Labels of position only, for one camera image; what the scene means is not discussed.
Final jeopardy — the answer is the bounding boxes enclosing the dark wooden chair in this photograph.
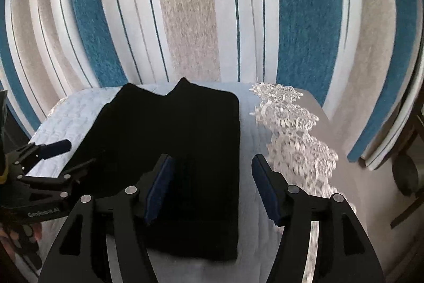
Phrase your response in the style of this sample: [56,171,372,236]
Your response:
[389,117,424,230]

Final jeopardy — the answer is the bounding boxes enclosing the person's left hand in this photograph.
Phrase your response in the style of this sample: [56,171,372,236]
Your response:
[0,221,43,245]

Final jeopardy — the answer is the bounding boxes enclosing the black pants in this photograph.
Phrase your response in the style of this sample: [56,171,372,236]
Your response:
[66,77,241,262]

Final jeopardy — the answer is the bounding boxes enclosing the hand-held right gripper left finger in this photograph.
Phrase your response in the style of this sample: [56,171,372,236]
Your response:
[40,154,176,283]

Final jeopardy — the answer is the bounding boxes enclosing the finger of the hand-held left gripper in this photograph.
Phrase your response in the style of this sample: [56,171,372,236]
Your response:
[18,158,97,201]
[13,139,72,168]

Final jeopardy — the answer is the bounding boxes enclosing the light blue lace-trimmed table cover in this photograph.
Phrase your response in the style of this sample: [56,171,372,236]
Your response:
[28,82,358,283]

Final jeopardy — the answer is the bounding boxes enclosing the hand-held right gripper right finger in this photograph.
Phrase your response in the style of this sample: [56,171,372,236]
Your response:
[251,154,388,283]

